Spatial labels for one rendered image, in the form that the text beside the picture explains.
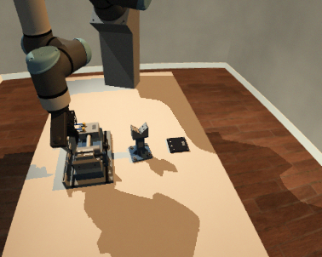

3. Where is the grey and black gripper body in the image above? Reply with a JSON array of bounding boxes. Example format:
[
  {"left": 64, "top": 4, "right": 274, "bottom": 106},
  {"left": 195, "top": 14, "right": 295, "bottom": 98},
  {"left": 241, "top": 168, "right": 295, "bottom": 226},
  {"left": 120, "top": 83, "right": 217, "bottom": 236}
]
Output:
[{"left": 47, "top": 105, "right": 78, "bottom": 137}]

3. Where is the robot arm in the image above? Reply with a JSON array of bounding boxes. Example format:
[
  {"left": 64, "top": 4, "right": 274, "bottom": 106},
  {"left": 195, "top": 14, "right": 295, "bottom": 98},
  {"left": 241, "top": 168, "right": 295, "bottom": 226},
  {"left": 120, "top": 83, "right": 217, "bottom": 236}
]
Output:
[{"left": 14, "top": 0, "right": 152, "bottom": 148}]

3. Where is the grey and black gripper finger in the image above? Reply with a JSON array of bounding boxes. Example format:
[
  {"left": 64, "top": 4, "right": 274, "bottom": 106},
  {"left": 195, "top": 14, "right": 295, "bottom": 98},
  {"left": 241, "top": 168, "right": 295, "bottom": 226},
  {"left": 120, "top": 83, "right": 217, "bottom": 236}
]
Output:
[
  {"left": 62, "top": 138, "right": 72, "bottom": 155},
  {"left": 68, "top": 128, "right": 79, "bottom": 155}
]

